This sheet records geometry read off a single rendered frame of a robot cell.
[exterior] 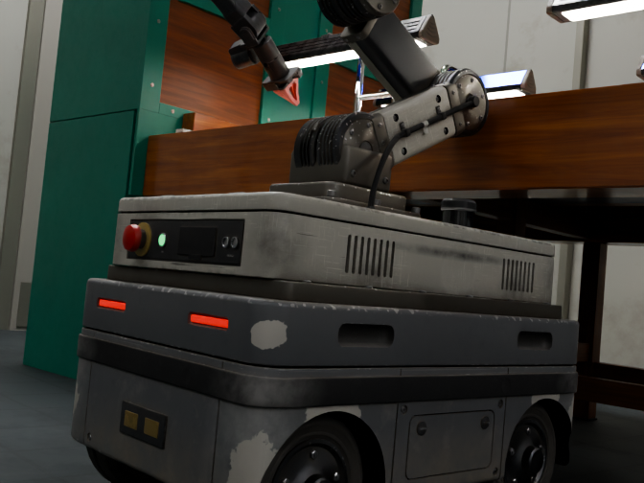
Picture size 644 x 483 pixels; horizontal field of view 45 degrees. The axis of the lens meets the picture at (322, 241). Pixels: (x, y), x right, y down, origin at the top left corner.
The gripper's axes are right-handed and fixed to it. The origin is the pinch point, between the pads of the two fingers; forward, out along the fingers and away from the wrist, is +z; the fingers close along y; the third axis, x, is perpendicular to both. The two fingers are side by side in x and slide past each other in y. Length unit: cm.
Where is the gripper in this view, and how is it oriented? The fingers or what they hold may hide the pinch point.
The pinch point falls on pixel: (296, 102)
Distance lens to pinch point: 218.2
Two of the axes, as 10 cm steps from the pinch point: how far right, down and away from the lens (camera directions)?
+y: -7.3, -0.4, 6.8
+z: 4.5, 7.2, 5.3
